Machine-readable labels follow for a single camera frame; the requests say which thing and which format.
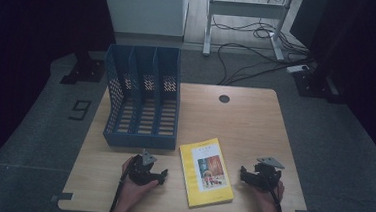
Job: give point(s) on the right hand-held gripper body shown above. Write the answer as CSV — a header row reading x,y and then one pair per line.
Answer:
x,y
264,176

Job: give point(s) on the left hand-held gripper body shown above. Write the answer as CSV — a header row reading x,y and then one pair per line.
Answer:
x,y
139,174

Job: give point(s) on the blue file rack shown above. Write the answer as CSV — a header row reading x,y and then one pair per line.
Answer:
x,y
138,139

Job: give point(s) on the yellow book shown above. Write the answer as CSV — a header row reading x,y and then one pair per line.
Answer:
x,y
200,183

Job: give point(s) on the person's left hand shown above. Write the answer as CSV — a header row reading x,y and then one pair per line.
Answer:
x,y
133,194

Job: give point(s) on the person's right hand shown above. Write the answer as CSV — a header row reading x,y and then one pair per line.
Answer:
x,y
267,202

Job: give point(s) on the dark round table grommet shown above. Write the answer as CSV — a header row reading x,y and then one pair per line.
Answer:
x,y
224,99

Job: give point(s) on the black stand base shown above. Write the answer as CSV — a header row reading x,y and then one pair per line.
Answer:
x,y
86,70
314,84

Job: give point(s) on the white power strip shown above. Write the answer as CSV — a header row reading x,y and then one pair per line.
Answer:
x,y
297,69

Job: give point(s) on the white cabinet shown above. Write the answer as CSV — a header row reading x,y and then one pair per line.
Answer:
x,y
143,6

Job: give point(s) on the dark curtain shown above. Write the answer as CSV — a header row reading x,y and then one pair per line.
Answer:
x,y
363,48
31,25

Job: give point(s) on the white metal desk frame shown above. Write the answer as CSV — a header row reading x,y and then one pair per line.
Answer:
x,y
246,9

